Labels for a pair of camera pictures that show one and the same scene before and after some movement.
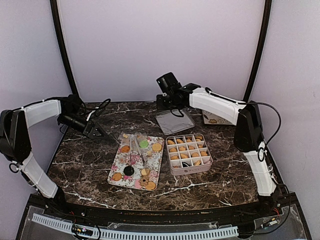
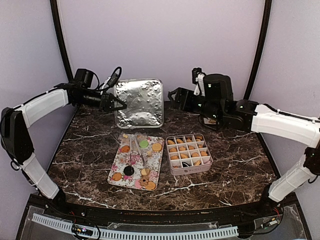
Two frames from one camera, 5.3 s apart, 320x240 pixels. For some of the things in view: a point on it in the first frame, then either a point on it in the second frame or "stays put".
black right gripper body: x=167 y=104 to x=188 y=106
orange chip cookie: x=125 y=148 stays put
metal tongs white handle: x=134 y=136 stays put
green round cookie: x=143 y=143 stays put
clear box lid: x=170 y=124 to x=144 y=98
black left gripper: x=89 y=128 to x=103 y=105
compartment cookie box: x=188 y=154 stays put
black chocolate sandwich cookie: x=128 y=170 stays put
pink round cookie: x=137 y=184 stays put
